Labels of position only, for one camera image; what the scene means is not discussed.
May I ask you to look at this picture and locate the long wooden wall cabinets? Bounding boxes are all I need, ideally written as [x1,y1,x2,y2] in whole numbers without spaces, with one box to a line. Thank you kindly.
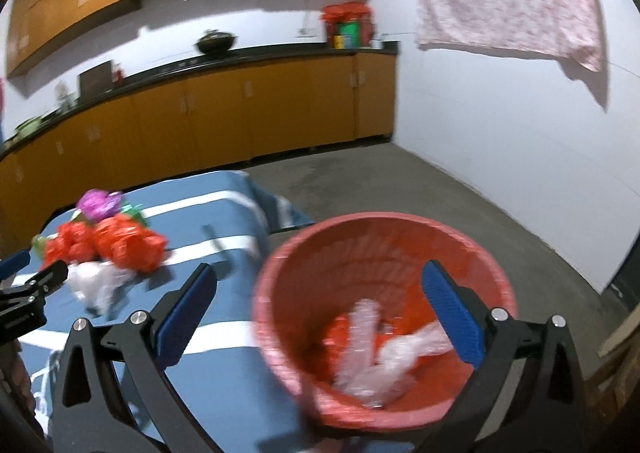
[5,0,144,78]

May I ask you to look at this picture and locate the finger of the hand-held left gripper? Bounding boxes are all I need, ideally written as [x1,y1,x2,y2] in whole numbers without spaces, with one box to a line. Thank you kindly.
[0,250,32,280]
[0,259,69,307]

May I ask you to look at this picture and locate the black countertop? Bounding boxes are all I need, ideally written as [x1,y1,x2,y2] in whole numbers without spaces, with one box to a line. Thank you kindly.
[0,40,401,156]

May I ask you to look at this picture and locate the green pot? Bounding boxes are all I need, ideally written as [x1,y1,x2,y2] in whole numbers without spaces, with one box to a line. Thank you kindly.
[14,117,44,139]

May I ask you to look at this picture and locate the blue white striped cloth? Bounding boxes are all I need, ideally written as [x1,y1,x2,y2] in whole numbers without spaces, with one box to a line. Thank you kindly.
[0,170,316,453]

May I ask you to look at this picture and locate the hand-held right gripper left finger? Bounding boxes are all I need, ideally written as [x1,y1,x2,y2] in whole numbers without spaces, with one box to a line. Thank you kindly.
[50,262,221,453]

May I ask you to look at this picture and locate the red bag over tins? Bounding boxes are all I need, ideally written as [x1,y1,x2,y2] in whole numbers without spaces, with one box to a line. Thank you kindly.
[320,3,375,26]

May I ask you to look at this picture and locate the wooden stool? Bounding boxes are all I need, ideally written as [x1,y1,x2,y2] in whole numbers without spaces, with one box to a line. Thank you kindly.
[580,348,640,434]

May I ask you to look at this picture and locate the dark cutting board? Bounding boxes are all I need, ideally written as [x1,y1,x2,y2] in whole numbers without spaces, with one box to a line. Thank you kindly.
[77,60,116,99]

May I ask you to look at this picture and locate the crumpled red plastic bag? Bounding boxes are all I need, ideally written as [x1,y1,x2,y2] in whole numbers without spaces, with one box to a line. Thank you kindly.
[41,222,98,268]

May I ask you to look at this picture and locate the wooden base cabinets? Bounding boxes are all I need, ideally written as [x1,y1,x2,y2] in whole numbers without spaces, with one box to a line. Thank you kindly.
[0,53,399,244]

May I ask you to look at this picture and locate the purple plastic wrapper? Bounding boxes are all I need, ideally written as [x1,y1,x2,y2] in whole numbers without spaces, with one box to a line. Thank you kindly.
[76,189,124,222]

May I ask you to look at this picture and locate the light wooden frame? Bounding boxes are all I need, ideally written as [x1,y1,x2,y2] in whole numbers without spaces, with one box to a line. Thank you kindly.
[597,303,640,360]

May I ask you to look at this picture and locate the green plastic wrapper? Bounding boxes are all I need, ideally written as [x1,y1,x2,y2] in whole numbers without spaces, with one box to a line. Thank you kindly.
[121,202,150,228]

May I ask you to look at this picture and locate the red plastic basket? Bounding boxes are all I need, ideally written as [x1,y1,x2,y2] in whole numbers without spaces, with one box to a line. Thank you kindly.
[251,213,517,432]

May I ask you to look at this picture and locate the green tin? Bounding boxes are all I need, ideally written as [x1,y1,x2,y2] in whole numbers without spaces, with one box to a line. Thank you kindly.
[336,22,362,50]

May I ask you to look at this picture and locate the black wok with lid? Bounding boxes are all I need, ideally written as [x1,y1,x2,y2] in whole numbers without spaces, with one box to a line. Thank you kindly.
[195,29,239,56]

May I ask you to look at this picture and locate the white plastic bag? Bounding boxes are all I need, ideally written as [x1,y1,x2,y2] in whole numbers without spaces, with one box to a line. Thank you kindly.
[66,260,132,317]

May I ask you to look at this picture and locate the large red plastic bag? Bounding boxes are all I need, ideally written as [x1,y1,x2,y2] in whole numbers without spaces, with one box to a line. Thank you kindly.
[94,214,169,275]

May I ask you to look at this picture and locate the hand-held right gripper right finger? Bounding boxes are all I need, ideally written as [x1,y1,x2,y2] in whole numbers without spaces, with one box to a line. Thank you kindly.
[415,259,587,453]

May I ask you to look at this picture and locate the small red plastic bag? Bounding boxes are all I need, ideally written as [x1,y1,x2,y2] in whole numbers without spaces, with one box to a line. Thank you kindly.
[322,317,362,360]

